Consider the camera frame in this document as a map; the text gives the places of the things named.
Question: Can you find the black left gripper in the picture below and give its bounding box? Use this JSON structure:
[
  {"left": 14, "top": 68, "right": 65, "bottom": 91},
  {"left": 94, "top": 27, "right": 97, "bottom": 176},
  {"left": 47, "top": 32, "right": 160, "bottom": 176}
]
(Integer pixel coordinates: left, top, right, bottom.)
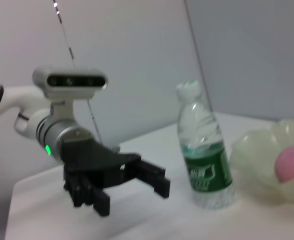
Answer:
[{"left": 60, "top": 136, "right": 172, "bottom": 217}]

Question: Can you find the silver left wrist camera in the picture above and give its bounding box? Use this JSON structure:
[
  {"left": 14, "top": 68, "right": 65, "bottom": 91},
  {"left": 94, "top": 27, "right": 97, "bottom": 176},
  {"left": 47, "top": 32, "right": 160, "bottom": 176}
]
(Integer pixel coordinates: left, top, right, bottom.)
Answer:
[{"left": 31, "top": 66, "right": 109, "bottom": 100}]

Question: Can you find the clear water bottle green label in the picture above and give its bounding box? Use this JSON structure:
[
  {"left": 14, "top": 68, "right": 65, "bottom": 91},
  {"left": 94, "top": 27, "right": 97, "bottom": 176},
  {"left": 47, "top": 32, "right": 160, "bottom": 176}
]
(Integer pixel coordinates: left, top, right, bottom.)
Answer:
[{"left": 175, "top": 79, "right": 235, "bottom": 210}]

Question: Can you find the green glass fruit plate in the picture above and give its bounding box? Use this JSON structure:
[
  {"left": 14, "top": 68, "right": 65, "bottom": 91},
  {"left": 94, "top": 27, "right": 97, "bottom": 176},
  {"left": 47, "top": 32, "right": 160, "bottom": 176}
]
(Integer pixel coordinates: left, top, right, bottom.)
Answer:
[{"left": 230, "top": 119, "right": 294, "bottom": 206}]

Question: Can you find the pink toy peach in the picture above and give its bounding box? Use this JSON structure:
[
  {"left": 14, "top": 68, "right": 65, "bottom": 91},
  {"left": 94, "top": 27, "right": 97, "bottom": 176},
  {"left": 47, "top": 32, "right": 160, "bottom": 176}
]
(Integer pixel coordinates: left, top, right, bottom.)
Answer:
[{"left": 274, "top": 144, "right": 294, "bottom": 185}]

